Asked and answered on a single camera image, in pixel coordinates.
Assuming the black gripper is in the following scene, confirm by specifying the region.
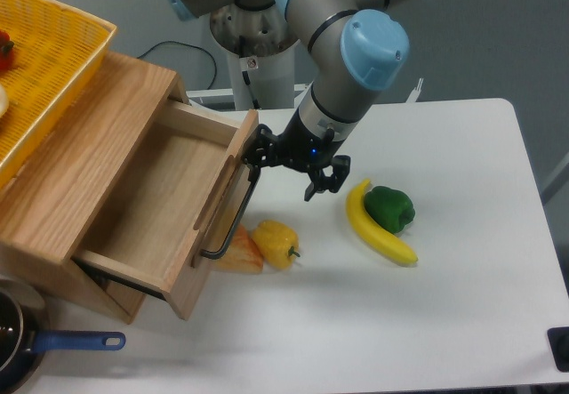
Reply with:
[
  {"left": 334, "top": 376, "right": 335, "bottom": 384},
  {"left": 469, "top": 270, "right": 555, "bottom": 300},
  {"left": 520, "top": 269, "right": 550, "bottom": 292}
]
[{"left": 241, "top": 111, "right": 351, "bottom": 202}]

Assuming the wooden top drawer black handle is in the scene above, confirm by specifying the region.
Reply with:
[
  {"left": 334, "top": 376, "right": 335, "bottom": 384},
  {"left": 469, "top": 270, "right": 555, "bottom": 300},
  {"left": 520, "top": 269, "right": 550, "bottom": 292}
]
[{"left": 70, "top": 100, "right": 260, "bottom": 322}]

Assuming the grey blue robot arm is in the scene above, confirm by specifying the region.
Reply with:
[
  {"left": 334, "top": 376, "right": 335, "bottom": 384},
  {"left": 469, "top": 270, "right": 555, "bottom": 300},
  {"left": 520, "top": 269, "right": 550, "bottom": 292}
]
[{"left": 169, "top": 0, "right": 410, "bottom": 197}]

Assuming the wooden drawer cabinet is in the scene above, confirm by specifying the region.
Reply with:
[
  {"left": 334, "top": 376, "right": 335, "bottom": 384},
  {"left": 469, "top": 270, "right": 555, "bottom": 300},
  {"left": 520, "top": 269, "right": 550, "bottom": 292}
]
[{"left": 0, "top": 50, "right": 192, "bottom": 326}]

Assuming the yellow toy bell pepper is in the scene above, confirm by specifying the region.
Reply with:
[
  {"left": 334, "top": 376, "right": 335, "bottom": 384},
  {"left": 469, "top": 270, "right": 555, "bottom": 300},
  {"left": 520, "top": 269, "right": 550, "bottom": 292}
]
[{"left": 252, "top": 220, "right": 301, "bottom": 270}]

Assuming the yellow toy banana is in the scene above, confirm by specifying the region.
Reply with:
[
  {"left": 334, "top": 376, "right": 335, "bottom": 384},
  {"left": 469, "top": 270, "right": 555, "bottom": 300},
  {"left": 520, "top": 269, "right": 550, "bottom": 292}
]
[{"left": 345, "top": 179, "right": 418, "bottom": 267}]

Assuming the green toy bell pepper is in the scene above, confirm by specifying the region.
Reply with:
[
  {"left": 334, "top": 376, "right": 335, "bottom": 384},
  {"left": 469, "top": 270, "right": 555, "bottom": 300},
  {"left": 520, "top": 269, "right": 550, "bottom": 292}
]
[{"left": 364, "top": 186, "right": 415, "bottom": 234}]

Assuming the toy croissant bread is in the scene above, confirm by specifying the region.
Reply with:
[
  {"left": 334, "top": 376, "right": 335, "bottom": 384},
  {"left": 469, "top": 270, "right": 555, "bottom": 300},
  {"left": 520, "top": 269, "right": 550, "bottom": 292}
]
[{"left": 213, "top": 224, "right": 264, "bottom": 274}]

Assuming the yellow plastic basket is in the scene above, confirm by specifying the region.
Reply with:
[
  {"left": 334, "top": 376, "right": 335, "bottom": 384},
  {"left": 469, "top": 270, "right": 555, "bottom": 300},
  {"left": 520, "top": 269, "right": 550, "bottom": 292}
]
[{"left": 1, "top": 0, "right": 116, "bottom": 184}]

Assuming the white round object in basket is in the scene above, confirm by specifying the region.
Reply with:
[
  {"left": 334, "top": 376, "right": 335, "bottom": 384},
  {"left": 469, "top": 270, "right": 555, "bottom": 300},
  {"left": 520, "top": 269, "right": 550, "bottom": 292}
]
[{"left": 0, "top": 85, "right": 10, "bottom": 117}]

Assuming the red toy pepper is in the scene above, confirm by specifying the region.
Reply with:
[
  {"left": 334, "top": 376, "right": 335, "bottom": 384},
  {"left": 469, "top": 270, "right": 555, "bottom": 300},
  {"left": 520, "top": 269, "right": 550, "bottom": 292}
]
[{"left": 0, "top": 30, "right": 15, "bottom": 72}]

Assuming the black device at table edge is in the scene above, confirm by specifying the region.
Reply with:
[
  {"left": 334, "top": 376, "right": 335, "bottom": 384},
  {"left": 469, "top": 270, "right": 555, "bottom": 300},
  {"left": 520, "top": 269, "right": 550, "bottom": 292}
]
[{"left": 547, "top": 326, "right": 569, "bottom": 373}]

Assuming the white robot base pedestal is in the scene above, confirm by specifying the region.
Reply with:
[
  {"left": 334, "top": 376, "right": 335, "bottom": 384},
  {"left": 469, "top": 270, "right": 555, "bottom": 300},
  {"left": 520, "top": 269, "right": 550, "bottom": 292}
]
[{"left": 209, "top": 4, "right": 299, "bottom": 110}]

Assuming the black cable on floor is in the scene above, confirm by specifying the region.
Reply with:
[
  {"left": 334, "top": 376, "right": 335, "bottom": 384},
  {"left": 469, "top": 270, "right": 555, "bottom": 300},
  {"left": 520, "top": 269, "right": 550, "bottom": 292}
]
[{"left": 135, "top": 40, "right": 218, "bottom": 91}]

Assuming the blue handled frying pan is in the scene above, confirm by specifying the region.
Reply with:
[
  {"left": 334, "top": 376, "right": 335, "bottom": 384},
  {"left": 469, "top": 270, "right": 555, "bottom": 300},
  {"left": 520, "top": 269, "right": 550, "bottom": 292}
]
[{"left": 1, "top": 279, "right": 126, "bottom": 393}]

